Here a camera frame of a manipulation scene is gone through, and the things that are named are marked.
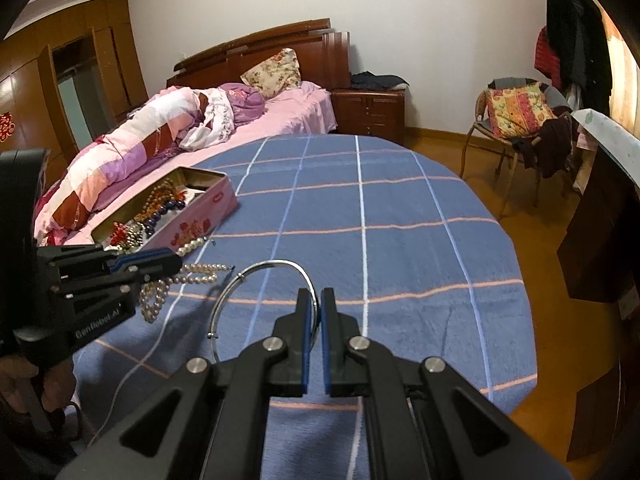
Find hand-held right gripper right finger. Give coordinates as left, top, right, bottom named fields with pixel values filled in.
left=320, top=287, right=576, bottom=480

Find wooden nightstand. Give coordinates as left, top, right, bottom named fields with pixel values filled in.
left=331, top=87, right=406, bottom=147

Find wooden wardrobe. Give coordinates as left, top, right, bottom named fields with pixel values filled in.
left=0, top=0, right=149, bottom=181

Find white floral garment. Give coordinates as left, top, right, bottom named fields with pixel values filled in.
left=179, top=87, right=237, bottom=152

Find wooden bead strand orange tassels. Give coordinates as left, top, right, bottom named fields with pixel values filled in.
left=134, top=181, right=187, bottom=222

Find pink bed sheet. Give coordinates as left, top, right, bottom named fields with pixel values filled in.
left=220, top=80, right=337, bottom=142

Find white panel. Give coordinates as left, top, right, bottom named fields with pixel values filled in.
left=570, top=108, right=640, bottom=181

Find purple garment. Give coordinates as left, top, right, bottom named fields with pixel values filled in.
left=217, top=82, right=267, bottom=127

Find person's left hand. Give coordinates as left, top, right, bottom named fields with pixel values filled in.
left=0, top=355, right=77, bottom=413

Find pink patchwork quilt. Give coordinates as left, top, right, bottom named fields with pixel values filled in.
left=32, top=86, right=211, bottom=247

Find colourful patterned cushion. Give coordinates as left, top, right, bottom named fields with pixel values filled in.
left=484, top=84, right=559, bottom=140

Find dark purple bead bracelet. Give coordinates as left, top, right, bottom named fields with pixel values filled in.
left=147, top=199, right=188, bottom=227

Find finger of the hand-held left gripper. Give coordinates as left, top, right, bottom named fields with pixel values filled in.
left=50, top=267, right=173, bottom=311
left=37, top=244, right=183, bottom=282

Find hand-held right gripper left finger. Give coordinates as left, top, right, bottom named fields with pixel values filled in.
left=55, top=287, right=321, bottom=480

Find red hanging garment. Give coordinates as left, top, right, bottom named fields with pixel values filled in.
left=534, top=27, right=554, bottom=79

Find white pearl necklace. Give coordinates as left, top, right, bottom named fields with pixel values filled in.
left=137, top=236, right=236, bottom=324

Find dark wooden desk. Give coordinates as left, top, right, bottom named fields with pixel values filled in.
left=556, top=145, right=640, bottom=307

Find wooden chair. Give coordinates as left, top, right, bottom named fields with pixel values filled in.
left=460, top=79, right=574, bottom=219

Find blue plaid blanket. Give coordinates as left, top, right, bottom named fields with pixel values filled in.
left=72, top=134, right=538, bottom=480

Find pink tin box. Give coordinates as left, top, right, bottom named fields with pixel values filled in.
left=91, top=167, right=239, bottom=256

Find floral pillow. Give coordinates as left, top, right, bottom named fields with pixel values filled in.
left=240, top=48, right=302, bottom=100

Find wooden headboard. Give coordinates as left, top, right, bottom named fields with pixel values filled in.
left=166, top=18, right=351, bottom=107

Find black hanging coat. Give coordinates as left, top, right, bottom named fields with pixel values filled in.
left=545, top=0, right=614, bottom=117

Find dark folded clothes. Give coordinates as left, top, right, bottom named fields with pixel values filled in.
left=350, top=71, right=410, bottom=92

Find silvery bead chain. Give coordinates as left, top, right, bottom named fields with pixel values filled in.
left=117, top=225, right=147, bottom=252

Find thin silver bangle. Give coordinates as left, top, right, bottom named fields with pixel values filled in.
left=207, top=259, right=321, bottom=363

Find dark brown garment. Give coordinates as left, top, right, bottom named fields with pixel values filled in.
left=512, top=117, right=574, bottom=179

